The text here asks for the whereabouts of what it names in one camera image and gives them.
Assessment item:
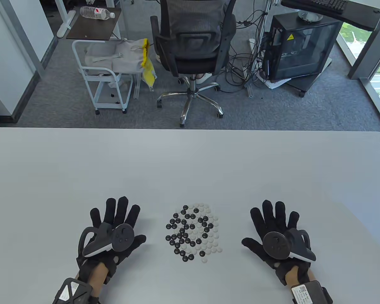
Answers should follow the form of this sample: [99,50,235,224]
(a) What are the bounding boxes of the black mesh office chair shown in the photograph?
[150,0,237,128]

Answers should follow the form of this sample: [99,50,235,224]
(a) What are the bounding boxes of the white desk leg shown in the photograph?
[55,0,77,39]

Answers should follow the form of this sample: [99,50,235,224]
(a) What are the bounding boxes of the black white hand controller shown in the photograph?
[262,229,316,262]
[79,223,135,257]

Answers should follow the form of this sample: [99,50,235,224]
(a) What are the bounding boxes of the white papers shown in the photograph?
[256,71,292,90]

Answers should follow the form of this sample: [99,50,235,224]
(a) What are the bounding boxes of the white metal cart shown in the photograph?
[72,40,134,115]

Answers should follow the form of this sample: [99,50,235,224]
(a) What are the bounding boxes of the small brown side table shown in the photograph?
[66,6,122,41]

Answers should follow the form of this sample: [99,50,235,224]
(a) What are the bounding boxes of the black keyboard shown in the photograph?
[309,0,349,15]

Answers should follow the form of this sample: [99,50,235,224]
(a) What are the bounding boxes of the white bowl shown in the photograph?
[298,9,323,23]

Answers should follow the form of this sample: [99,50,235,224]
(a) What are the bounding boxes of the black computer tower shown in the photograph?
[262,13,343,81]

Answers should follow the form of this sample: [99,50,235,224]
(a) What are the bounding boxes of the yellow plastic bag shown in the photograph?
[141,39,157,92]

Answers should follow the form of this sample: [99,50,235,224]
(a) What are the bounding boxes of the person's left hand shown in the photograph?
[76,196,147,285]

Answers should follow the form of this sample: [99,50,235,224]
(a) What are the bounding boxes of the black desk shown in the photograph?
[280,0,380,31]

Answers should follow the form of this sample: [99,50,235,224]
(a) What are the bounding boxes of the pile of mixed go stones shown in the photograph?
[165,203,223,264]

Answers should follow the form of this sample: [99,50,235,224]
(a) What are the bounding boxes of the grey fabric bag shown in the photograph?
[84,40,146,75]

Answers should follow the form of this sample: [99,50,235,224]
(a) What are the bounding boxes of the black framed wrist camera module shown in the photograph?
[52,278,94,304]

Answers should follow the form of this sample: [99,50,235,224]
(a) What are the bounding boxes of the tangle of black cables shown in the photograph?
[220,0,273,94]

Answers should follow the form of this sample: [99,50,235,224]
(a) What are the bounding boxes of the aluminium profile stand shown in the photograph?
[247,0,273,97]

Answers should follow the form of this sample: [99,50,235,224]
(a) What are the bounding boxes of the black rolling platform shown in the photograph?
[285,57,333,98]

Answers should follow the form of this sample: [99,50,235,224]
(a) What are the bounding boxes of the clear plastic water bottle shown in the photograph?
[80,6,116,20]

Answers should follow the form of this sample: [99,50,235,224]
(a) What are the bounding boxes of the person's right hand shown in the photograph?
[242,199,312,287]

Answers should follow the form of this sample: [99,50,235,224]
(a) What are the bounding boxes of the black boxed wrist camera module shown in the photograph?
[291,280,333,304]

